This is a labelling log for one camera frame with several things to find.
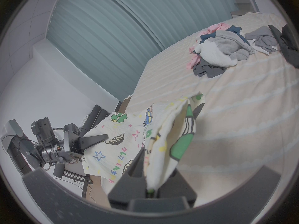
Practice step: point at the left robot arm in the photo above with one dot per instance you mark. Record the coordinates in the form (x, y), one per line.
(41, 129)

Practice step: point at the blue-green curtain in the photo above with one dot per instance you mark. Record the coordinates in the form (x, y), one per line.
(175, 10)
(93, 43)

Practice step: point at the grey garment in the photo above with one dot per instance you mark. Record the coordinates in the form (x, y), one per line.
(261, 40)

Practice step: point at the white printed pyjama top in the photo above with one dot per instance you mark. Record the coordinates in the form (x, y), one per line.
(112, 157)

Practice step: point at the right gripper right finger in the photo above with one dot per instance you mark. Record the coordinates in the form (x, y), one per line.
(179, 190)

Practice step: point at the pile of clothes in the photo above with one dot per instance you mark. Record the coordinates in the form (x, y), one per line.
(222, 50)

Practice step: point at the black garment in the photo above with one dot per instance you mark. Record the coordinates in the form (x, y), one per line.
(289, 45)

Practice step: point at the grey bedside table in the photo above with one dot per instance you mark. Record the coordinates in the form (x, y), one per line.
(241, 8)

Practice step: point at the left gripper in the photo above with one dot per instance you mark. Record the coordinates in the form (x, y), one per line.
(67, 148)

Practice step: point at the bed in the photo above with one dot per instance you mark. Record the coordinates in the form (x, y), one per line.
(233, 113)

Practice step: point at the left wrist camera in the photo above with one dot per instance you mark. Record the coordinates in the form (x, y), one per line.
(71, 128)

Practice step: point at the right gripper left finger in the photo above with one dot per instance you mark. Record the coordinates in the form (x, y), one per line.
(130, 185)

